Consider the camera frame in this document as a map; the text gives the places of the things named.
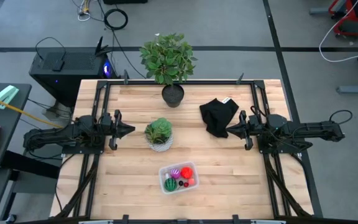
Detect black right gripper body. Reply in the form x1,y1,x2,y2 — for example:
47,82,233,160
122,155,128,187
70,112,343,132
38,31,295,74
239,110,262,151

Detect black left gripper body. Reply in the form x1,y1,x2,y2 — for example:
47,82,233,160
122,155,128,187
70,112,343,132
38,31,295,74
100,109,122,151

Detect red toy apple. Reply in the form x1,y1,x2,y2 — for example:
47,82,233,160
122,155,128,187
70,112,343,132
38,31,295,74
180,166,195,180

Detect green striped toy watermelon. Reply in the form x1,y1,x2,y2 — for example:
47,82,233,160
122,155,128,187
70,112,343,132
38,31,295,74
163,177,178,192

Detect clear plastic tupperware container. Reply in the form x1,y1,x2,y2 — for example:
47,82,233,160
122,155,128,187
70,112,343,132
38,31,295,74
158,161,200,195

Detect black cloth with white tag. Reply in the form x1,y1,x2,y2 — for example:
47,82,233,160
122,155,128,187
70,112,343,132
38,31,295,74
199,97,240,139

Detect succulent in white patterned pot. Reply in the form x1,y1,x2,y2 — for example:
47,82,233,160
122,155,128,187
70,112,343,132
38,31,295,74
144,116,174,152

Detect black computer tower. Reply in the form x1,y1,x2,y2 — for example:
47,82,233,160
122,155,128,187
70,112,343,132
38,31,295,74
29,46,117,108

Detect leafy plant in black pot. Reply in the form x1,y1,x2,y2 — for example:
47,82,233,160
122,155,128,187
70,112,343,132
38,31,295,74
139,32,198,109

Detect small black box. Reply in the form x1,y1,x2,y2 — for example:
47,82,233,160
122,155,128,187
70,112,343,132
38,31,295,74
51,58,65,72

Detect black wifi antennas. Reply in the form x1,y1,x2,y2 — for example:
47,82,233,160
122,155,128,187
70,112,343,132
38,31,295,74
94,35,114,57

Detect mint green stapler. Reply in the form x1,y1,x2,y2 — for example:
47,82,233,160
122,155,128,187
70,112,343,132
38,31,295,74
0,85,21,110

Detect red framed chair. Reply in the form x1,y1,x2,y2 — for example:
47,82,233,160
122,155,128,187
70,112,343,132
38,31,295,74
328,0,358,38

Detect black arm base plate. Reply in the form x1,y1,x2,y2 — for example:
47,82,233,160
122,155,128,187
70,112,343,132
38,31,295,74
256,129,313,154
61,130,107,156

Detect black aluminium table frame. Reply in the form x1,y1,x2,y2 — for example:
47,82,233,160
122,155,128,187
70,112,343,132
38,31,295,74
50,79,315,218

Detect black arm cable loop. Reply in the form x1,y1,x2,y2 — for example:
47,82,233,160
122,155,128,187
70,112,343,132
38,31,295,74
329,109,353,125

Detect long white cable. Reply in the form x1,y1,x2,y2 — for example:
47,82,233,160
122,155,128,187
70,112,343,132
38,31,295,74
318,0,358,63

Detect coiled black cable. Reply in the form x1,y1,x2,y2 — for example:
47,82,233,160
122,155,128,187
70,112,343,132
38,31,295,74
103,8,129,31

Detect white and yellow cable bundle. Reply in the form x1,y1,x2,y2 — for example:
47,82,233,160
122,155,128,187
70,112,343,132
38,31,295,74
71,0,105,22

